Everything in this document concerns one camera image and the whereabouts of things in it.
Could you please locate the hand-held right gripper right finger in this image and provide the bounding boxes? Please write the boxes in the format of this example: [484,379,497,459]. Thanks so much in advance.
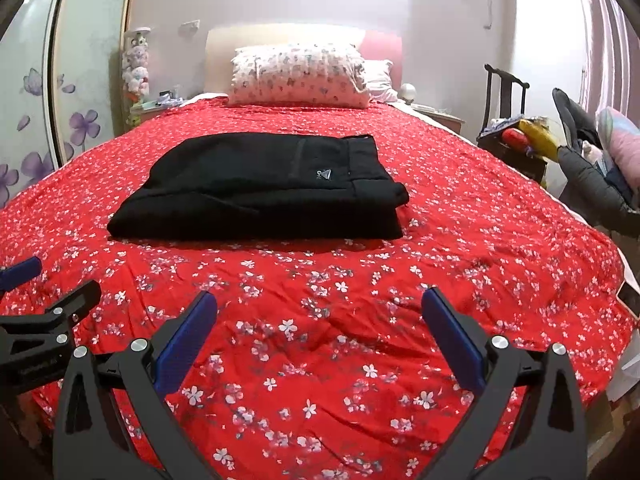
[421,286,588,480]

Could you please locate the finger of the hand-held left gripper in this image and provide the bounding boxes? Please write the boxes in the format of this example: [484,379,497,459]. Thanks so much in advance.
[0,256,43,292]
[0,280,102,392]

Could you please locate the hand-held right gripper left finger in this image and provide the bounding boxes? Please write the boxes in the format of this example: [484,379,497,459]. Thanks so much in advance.
[56,290,221,480]

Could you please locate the black pants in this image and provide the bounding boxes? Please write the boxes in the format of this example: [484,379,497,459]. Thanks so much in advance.
[107,132,411,242]

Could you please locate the red floral bedsheet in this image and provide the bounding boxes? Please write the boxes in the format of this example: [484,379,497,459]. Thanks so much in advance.
[0,95,640,480]

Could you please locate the grey padded jacket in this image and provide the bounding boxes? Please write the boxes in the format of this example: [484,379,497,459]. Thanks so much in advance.
[551,88,640,237]

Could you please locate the yellow toy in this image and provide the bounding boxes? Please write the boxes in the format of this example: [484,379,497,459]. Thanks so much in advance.
[517,119,561,162]

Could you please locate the wardrobe with purple flower doors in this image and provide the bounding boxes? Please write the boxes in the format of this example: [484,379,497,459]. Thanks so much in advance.
[0,0,137,211]

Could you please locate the bedside table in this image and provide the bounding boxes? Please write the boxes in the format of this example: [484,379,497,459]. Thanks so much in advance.
[400,102,466,134]

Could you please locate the stack of plush toys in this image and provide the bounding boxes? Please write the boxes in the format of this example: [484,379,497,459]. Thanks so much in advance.
[121,27,152,126]

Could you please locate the black wooden chair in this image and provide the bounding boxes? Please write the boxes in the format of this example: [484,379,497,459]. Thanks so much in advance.
[482,64,531,131]

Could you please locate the pastel pink pillow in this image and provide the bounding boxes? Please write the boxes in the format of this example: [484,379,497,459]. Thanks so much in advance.
[597,107,640,187]

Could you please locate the white pillow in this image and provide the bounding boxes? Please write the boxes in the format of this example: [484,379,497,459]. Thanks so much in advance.
[364,59,401,103]

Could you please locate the floral print pillow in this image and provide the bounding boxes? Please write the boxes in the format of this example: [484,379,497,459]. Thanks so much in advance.
[227,44,372,109]

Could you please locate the pink cushion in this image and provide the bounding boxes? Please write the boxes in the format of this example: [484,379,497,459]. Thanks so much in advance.
[359,30,404,88]

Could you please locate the pink curtain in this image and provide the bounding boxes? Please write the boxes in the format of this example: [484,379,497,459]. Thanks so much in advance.
[575,0,640,126]

